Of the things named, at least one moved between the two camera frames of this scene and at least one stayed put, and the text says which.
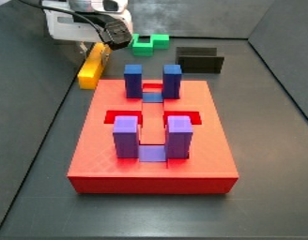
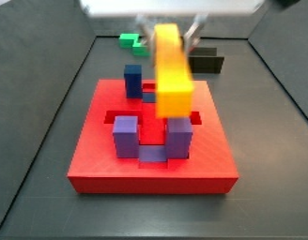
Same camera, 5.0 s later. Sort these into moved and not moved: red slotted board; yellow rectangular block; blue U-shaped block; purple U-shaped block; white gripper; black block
Moved: white gripper; yellow rectangular block
Not moved: black block; red slotted board; blue U-shaped block; purple U-shaped block
